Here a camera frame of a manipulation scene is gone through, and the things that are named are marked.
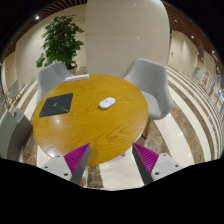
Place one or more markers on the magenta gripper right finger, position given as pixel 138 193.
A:
pixel 153 166

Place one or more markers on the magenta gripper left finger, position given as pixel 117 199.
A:
pixel 70 166

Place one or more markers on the black mouse pad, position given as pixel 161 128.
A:
pixel 56 105

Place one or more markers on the white computer mouse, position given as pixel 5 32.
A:
pixel 107 103

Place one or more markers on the round wooden table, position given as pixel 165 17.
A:
pixel 110 132

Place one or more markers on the grey chair far left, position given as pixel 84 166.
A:
pixel 14 130

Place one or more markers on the grey chair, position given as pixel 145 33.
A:
pixel 14 130
pixel 50 77
pixel 152 80

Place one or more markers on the grey chair right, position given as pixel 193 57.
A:
pixel 152 80

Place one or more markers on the green potted plant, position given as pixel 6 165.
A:
pixel 60 43

